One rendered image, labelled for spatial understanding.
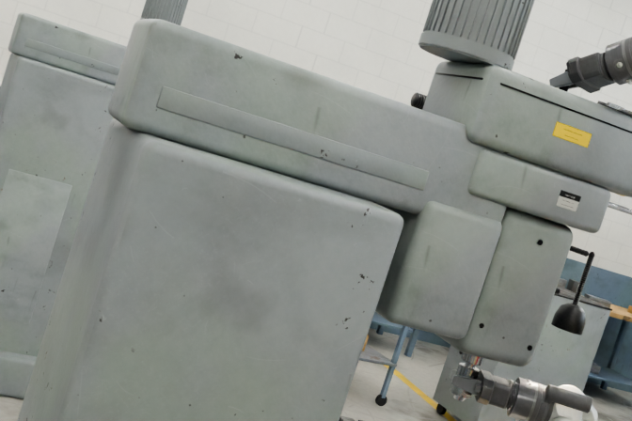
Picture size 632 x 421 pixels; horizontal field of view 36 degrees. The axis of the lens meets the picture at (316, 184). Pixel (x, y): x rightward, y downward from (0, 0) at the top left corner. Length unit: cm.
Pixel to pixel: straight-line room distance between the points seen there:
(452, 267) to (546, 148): 31
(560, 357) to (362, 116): 522
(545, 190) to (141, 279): 85
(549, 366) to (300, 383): 520
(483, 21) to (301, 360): 75
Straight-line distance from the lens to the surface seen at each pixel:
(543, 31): 980
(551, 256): 209
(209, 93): 174
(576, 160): 204
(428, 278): 194
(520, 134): 197
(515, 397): 218
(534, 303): 210
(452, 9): 197
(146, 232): 163
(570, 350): 697
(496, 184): 197
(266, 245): 168
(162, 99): 172
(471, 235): 196
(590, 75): 210
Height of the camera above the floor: 166
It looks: 3 degrees down
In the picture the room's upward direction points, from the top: 18 degrees clockwise
